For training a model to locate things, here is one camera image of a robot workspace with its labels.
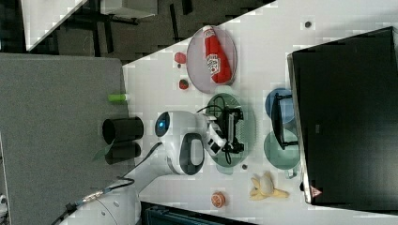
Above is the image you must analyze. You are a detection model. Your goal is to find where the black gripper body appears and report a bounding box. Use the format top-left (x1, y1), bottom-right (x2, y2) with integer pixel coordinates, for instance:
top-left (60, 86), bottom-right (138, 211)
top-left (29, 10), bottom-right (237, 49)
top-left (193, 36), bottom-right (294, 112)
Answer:
top-left (222, 107), bottom-right (244, 154)

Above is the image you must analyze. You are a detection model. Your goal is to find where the green plastic strainer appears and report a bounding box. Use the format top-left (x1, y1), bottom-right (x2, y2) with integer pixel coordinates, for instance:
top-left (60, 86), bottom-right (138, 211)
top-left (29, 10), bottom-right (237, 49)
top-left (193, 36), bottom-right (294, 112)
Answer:
top-left (205, 86), bottom-right (256, 175)

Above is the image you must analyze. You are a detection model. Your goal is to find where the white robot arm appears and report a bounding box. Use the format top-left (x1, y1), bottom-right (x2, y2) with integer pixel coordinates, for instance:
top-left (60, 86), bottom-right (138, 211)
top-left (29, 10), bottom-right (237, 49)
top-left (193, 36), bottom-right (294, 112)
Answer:
top-left (52, 107), bottom-right (244, 225)

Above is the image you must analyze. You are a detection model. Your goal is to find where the red ketchup bottle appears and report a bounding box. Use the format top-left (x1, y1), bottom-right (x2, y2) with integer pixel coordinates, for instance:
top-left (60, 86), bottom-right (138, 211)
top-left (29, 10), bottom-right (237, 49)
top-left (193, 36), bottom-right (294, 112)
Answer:
top-left (203, 25), bottom-right (232, 84)

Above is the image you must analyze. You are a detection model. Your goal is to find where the blue plate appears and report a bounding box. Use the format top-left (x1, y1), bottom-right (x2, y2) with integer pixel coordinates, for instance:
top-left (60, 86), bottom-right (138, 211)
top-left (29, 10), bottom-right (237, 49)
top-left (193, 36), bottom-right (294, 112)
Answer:
top-left (265, 88), bottom-right (295, 125)

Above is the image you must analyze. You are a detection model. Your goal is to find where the red strawberry toy lower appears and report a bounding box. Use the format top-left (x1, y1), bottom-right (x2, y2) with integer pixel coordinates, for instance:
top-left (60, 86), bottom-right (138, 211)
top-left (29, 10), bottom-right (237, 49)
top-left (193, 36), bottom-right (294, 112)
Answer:
top-left (178, 79), bottom-right (189, 90)

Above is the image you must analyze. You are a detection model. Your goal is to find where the red strawberry toy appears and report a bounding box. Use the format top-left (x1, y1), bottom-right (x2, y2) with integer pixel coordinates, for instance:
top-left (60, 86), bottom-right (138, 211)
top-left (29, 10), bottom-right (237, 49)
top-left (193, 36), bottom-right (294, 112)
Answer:
top-left (174, 52), bottom-right (187, 64)
top-left (178, 79), bottom-right (189, 90)

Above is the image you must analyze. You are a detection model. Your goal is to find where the green cup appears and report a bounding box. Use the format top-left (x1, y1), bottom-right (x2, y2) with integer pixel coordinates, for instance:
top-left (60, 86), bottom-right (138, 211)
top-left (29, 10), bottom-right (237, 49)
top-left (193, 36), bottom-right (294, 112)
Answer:
top-left (264, 131), bottom-right (300, 179)

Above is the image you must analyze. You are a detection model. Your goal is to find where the pink round plate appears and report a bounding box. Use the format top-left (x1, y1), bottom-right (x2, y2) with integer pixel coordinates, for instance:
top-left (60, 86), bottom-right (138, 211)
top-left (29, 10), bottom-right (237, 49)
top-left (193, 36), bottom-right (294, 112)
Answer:
top-left (186, 26), bottom-right (237, 94)

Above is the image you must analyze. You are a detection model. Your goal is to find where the red strawberry toy upper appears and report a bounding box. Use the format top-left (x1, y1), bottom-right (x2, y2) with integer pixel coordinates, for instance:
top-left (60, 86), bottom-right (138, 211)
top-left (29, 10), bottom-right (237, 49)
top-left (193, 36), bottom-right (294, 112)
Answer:
top-left (174, 52), bottom-right (187, 64)

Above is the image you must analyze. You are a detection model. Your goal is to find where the peeled banana toy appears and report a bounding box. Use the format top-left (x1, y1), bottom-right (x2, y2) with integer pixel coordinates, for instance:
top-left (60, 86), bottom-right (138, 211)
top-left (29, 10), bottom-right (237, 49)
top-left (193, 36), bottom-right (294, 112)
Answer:
top-left (250, 172), bottom-right (289, 201)

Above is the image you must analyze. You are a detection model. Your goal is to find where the orange slice toy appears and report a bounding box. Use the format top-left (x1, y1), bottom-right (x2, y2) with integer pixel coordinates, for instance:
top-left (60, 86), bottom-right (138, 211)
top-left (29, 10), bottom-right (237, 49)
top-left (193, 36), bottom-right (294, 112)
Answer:
top-left (211, 191), bottom-right (226, 208)

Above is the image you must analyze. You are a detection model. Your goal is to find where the large black pot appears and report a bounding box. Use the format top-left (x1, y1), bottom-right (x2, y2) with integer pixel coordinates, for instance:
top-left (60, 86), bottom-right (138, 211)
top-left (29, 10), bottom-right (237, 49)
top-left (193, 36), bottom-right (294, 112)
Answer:
top-left (102, 117), bottom-right (144, 144)

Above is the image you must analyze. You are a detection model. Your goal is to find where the green round toy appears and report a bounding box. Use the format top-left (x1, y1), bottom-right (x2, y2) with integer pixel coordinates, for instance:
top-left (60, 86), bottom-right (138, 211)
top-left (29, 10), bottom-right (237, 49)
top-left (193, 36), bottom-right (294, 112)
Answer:
top-left (108, 94), bottom-right (130, 103)

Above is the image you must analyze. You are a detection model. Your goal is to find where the black toaster oven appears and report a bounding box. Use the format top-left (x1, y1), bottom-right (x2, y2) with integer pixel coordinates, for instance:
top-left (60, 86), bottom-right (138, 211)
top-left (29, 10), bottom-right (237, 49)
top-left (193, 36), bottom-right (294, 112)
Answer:
top-left (287, 26), bottom-right (398, 215)

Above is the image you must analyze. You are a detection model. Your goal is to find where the small black cup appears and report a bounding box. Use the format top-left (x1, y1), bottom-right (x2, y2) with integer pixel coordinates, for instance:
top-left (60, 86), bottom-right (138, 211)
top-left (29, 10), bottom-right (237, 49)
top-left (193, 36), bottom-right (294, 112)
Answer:
top-left (105, 142), bottom-right (141, 165)

